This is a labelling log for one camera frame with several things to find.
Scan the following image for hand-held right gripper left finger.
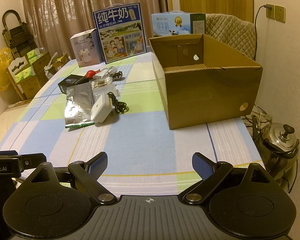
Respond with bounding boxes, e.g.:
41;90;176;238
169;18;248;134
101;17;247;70
30;151;118;207

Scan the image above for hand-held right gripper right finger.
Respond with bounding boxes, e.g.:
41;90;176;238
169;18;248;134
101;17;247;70
178;152;270;207

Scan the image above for green and white tube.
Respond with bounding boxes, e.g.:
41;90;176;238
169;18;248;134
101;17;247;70
65;121;95;129

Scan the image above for white pad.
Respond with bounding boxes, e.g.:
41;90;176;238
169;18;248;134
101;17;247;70
91;92;113;124

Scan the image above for black cable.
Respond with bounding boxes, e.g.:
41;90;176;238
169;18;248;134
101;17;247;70
107;92;129;114

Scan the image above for silver foil bag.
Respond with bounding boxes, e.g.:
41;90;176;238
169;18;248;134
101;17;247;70
64;84;94;126

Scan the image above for brown cardboard box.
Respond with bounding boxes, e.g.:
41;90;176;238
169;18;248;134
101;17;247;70
149;33;263;130

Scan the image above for black shaver box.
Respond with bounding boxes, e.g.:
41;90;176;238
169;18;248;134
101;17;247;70
57;74;90;94

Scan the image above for clear bag of black parts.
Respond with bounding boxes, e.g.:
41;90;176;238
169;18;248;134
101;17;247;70
99;66;123;81

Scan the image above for red toy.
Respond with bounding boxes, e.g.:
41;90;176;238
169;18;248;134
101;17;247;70
86;69;102;78

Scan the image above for plaid checked cloth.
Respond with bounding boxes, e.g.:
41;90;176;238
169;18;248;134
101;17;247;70
0;51;268;205

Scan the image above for plain cardboard box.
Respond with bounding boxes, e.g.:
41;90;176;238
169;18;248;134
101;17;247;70
17;76;48;99

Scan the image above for steel kettle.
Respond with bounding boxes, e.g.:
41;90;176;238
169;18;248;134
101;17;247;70
252;115;300;178

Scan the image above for white open carton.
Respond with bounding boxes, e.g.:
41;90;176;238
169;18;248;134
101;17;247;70
7;57;35;85

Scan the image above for crumpled clear plastic bag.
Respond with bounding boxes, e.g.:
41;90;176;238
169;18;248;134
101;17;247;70
43;52;61;81

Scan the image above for cardboard box of tissue packs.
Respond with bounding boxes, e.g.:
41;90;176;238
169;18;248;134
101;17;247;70
26;49;52;80

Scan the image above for small cardboard box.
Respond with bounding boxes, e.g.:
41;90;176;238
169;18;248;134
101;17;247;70
52;52;71;71

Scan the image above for white humidifier box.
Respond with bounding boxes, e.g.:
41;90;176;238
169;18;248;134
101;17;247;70
70;29;102;68

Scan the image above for black folding cart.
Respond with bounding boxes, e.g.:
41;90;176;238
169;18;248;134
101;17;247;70
2;10;38;56

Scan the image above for dark blue milk carton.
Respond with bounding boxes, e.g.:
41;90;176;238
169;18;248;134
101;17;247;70
93;3;147;64

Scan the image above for quilted chair cover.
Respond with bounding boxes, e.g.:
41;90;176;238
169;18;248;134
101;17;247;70
205;13;257;61

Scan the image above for light blue milk carton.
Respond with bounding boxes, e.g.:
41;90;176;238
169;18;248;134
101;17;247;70
151;10;206;38

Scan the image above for brown patterned curtain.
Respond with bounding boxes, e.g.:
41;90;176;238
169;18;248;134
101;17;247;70
21;0;166;61

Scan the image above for tangled power cables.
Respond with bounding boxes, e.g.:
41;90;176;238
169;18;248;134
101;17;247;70
241;104;273;130

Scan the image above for grey charger cable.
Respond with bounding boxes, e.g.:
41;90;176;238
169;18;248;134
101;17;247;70
253;4;272;62

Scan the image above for wall socket with plug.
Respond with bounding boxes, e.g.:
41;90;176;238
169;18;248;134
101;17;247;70
265;4;276;19

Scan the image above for beige wall socket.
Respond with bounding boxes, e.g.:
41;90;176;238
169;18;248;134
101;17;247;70
275;5;286;22

